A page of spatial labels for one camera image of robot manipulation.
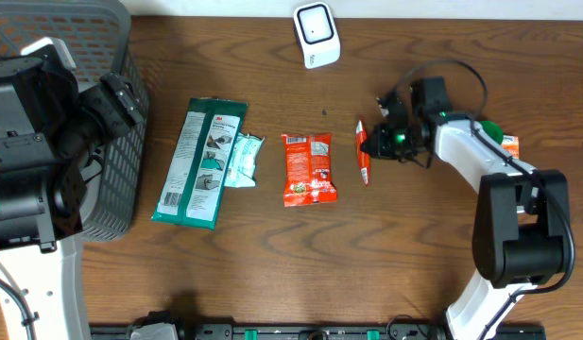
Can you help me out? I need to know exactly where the red tube snack pack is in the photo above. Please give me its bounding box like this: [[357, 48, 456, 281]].
[[355, 120, 370, 186]]

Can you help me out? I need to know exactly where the green lid spice jar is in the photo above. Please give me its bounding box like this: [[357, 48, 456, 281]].
[[480, 121, 504, 145]]

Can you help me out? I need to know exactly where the red snack bag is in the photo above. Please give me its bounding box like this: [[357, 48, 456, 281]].
[[282, 133, 337, 207]]

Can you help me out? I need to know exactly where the small orange box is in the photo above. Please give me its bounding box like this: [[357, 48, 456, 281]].
[[501, 135, 520, 159]]

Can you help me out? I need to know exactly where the green white package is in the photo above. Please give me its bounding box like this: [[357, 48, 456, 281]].
[[151, 98, 248, 230]]

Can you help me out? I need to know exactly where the mint green wipes pack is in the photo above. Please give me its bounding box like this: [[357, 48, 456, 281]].
[[225, 132, 265, 188]]

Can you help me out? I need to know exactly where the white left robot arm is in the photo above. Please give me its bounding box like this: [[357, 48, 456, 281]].
[[0, 37, 146, 339]]

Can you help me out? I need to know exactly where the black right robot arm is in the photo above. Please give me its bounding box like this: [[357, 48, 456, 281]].
[[358, 111, 575, 339]]

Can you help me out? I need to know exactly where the white barcode scanner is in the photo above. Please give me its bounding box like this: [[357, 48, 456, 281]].
[[293, 1, 341, 69]]

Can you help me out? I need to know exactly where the grey plastic shopping basket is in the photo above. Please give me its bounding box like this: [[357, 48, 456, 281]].
[[0, 0, 149, 242]]

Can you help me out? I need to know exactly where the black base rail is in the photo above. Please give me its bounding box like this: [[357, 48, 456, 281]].
[[90, 311, 547, 340]]

